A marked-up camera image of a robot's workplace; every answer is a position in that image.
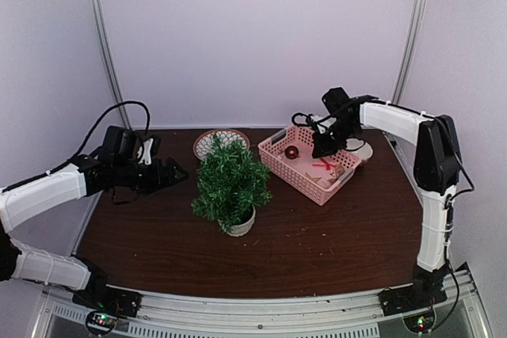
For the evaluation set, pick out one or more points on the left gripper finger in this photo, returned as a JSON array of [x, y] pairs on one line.
[[175, 179], [174, 167]]

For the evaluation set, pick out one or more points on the flower pattern plate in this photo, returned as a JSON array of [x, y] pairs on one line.
[[204, 144]]

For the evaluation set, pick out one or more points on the front aluminium rail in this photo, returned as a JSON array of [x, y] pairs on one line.
[[359, 314]]

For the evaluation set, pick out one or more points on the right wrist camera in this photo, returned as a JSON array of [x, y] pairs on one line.
[[318, 123]]

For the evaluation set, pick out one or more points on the pink plastic basket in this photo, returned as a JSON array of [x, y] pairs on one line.
[[293, 171]]

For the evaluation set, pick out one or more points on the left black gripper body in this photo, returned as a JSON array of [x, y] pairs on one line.
[[127, 176]]

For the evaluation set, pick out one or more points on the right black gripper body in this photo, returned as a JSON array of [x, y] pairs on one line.
[[341, 132]]

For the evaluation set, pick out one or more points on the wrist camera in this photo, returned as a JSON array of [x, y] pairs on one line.
[[318, 123], [148, 149]]

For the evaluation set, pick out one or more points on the red ribbon bow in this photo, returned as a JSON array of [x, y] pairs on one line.
[[327, 165]]

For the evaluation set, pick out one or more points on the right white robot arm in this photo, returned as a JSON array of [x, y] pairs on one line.
[[436, 170]]

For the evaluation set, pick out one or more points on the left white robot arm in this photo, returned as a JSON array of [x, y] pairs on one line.
[[123, 160]]

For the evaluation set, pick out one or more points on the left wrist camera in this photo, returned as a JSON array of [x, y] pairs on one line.
[[148, 149]]

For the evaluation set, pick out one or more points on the gold star ornament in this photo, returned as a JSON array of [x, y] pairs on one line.
[[311, 178]]

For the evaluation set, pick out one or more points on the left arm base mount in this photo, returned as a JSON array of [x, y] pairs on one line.
[[109, 312]]

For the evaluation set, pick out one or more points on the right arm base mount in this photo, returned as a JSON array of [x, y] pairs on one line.
[[412, 304]]

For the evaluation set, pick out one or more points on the right aluminium frame post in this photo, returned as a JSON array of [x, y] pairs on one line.
[[416, 20]]

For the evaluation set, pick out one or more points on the small green christmas tree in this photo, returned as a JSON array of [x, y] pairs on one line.
[[231, 186]]

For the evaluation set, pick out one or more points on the red bauble ornament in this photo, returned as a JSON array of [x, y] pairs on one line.
[[291, 152]]

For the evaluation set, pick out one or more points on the white ceramic bowl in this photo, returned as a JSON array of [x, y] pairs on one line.
[[360, 148]]

